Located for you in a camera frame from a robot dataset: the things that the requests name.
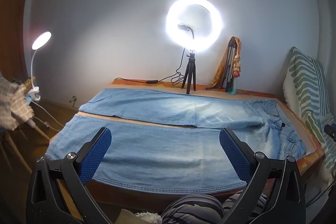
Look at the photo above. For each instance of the person's striped trouser legs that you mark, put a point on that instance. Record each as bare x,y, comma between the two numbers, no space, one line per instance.
194,209

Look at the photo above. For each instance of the light blue denim pants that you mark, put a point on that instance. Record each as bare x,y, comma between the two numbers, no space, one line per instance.
157,145

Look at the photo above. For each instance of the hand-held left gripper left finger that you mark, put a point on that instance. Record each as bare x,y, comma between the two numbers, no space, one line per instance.
94,153

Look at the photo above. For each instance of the white fluffy cloth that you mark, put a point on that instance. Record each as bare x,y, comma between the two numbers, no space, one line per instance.
148,218

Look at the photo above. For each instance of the white clip-on desk lamp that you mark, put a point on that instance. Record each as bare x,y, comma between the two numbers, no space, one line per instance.
42,40

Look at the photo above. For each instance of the small teal object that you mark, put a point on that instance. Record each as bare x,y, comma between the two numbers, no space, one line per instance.
232,90

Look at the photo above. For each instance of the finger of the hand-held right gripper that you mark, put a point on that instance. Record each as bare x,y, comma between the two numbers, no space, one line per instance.
328,130

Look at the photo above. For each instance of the folded silver tripod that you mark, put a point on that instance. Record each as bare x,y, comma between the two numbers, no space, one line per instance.
229,61

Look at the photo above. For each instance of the black phone holder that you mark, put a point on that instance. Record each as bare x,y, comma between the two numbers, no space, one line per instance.
183,27

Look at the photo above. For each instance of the small dark wall fixture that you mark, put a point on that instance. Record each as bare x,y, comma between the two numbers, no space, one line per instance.
74,99

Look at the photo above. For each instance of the beige plaid cloth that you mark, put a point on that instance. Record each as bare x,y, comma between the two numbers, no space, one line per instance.
15,103

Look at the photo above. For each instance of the green striped white pillow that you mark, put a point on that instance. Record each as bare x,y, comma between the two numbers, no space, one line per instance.
304,87

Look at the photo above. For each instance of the wooden chair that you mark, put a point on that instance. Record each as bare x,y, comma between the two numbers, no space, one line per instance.
42,132

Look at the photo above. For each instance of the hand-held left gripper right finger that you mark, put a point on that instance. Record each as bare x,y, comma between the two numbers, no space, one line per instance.
233,153

